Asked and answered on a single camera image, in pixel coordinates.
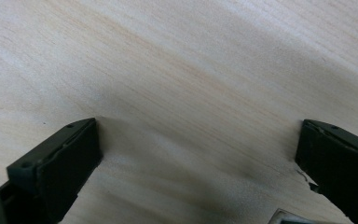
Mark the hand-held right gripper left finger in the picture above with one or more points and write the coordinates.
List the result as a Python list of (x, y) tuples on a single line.
[(59, 168)]

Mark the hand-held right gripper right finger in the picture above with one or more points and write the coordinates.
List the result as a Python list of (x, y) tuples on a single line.
[(341, 165)]

